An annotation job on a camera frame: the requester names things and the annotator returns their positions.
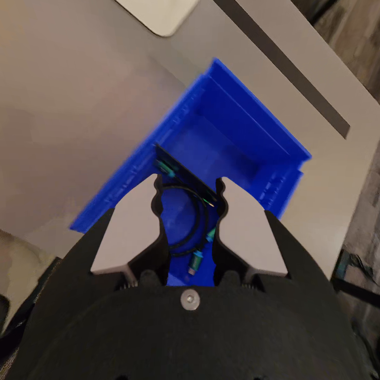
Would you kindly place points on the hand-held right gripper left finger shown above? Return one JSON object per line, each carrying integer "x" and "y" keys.
{"x": 124, "y": 234}

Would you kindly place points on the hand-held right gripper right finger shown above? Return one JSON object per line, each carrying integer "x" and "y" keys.
{"x": 252, "y": 234}

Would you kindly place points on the black usb hub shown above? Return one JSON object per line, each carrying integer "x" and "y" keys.
{"x": 185, "y": 175}

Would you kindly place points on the blue plastic bin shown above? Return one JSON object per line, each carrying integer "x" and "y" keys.
{"x": 225, "y": 142}

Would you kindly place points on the white rounded slab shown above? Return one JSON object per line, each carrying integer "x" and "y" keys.
{"x": 160, "y": 14}

